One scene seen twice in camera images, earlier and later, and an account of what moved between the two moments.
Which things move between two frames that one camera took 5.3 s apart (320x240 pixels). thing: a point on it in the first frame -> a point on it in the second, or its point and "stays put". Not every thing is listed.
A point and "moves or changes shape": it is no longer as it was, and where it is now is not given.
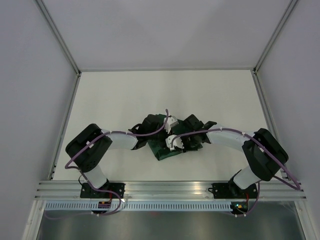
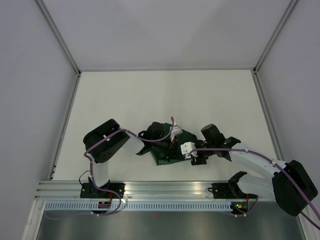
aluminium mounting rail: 164,190 stays put
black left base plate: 87,192 stays put
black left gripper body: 160,136 -> 169,146
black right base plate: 223,190 stays put
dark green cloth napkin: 170,143 moves or changes shape
